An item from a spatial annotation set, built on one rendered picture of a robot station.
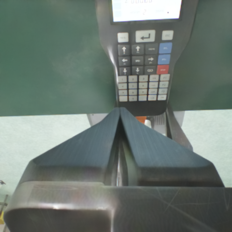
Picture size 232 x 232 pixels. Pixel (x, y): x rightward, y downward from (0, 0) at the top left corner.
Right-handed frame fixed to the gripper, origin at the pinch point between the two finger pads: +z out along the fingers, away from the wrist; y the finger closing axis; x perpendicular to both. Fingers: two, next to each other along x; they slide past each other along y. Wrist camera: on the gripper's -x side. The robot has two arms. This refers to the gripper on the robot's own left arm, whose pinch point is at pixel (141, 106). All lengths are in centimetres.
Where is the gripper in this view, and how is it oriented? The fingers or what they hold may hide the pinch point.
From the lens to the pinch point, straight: 28.5
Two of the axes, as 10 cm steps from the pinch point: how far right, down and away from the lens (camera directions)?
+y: -10.0, 0.3, 0.6
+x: 0.7, 1.9, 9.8
